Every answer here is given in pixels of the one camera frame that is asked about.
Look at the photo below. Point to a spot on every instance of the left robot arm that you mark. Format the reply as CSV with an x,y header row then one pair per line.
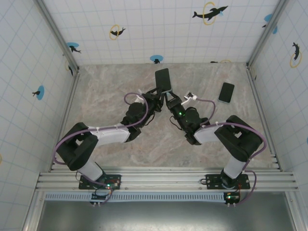
x,y
77,144

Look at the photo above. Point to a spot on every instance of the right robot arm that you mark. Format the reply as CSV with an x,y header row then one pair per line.
x,y
240,139

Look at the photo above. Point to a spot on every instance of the blue circle dolphin decal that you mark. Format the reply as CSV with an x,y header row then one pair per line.
x,y
41,92
268,17

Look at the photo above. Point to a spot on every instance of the grey metal sheet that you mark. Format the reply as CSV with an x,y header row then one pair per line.
x,y
168,216

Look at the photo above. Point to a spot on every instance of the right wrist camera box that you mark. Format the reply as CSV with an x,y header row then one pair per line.
x,y
190,96

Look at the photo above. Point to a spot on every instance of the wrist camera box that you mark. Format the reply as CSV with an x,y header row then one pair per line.
x,y
139,98
190,96

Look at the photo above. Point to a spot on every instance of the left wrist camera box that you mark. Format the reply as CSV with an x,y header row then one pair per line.
x,y
139,98

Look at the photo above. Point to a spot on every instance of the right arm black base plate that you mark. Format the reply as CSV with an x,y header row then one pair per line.
x,y
213,181

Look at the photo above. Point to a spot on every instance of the aluminium mounting rail beam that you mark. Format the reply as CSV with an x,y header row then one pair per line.
x,y
163,179

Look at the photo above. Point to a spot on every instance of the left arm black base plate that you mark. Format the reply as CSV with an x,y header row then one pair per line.
x,y
116,179

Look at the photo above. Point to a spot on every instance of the aluminium side rail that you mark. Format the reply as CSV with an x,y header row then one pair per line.
x,y
262,108
65,120

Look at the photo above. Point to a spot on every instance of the aluminium corner post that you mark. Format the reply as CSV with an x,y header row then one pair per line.
x,y
61,39
258,50

